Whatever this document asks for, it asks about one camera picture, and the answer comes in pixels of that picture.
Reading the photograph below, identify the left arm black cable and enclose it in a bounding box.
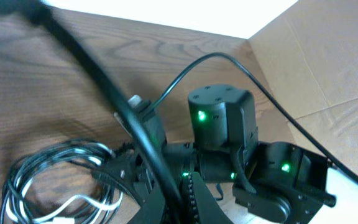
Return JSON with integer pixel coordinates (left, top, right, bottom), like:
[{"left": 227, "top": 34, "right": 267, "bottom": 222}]
[{"left": 0, "top": 0, "right": 183, "bottom": 224}]

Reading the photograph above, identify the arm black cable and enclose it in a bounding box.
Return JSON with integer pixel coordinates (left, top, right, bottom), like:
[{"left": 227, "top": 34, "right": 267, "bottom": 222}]
[
  {"left": 147, "top": 52, "right": 358, "bottom": 197},
  {"left": 0, "top": 0, "right": 183, "bottom": 224}
]

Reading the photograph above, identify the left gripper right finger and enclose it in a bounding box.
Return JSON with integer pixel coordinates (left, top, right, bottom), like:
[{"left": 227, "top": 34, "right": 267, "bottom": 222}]
[{"left": 181, "top": 172, "right": 232, "bottom": 224}]

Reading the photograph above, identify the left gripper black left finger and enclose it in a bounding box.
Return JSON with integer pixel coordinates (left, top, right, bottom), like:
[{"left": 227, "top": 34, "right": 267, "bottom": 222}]
[{"left": 135, "top": 185, "right": 171, "bottom": 224}]

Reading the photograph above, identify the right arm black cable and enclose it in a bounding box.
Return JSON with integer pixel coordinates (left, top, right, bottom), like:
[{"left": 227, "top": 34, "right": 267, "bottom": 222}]
[{"left": 147, "top": 52, "right": 358, "bottom": 197}]

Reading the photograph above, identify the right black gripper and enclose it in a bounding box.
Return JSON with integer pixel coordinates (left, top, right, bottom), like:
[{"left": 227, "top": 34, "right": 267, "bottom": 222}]
[{"left": 91, "top": 142, "right": 165, "bottom": 205}]

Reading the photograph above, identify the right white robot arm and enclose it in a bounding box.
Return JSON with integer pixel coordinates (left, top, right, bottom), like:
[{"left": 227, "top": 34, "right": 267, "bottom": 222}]
[{"left": 92, "top": 84, "right": 358, "bottom": 223}]

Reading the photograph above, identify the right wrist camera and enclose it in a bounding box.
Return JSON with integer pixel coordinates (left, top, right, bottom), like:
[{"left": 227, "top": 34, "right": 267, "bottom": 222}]
[{"left": 127, "top": 95, "right": 167, "bottom": 152}]

